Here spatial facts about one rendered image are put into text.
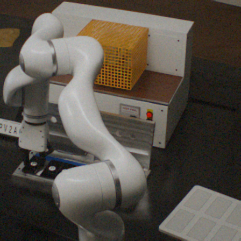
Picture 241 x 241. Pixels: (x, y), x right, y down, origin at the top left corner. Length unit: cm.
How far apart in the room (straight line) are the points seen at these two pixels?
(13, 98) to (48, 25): 41
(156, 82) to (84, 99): 85
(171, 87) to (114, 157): 89
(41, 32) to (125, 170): 47
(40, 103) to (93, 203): 70
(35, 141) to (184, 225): 58
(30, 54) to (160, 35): 86
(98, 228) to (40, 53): 48
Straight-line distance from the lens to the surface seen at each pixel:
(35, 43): 177
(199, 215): 217
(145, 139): 227
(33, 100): 220
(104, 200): 159
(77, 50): 177
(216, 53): 322
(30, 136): 227
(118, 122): 227
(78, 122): 166
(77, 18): 260
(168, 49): 252
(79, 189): 157
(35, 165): 232
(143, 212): 218
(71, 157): 238
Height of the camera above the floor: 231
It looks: 32 degrees down
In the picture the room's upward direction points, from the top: 2 degrees clockwise
